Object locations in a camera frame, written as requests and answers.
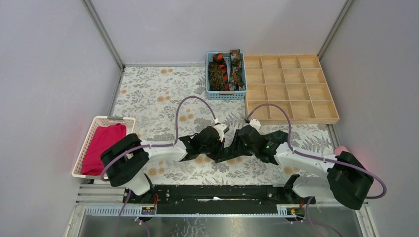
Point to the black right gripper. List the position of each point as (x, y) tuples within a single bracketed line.
[(236, 143)]

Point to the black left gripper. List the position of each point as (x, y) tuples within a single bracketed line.
[(215, 151)]

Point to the dark green leaf tie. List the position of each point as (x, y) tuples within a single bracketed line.
[(229, 155)]

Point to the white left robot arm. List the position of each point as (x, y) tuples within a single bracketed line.
[(124, 160)]

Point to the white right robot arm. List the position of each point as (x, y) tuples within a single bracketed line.
[(341, 177)]

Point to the orange grey floral tie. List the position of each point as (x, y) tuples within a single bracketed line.
[(236, 80)]

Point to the black gold patterned tie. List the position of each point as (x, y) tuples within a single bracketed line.
[(212, 82)]

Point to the light blue plastic basket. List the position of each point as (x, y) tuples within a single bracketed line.
[(230, 94)]

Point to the wooden compartment tray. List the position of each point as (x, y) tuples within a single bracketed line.
[(294, 87)]

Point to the orange black striped tie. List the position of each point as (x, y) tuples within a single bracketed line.
[(220, 74)]

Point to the pink cloth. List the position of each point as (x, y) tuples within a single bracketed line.
[(340, 149)]

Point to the white plastic basket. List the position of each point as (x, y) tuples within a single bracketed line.
[(99, 121)]

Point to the red cloth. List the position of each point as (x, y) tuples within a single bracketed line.
[(103, 138)]

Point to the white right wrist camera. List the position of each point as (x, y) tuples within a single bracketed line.
[(253, 123)]

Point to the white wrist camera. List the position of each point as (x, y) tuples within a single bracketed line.
[(253, 123), (221, 128)]

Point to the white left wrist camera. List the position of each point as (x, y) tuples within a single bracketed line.
[(221, 128)]

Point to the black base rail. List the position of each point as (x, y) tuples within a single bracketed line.
[(218, 199)]

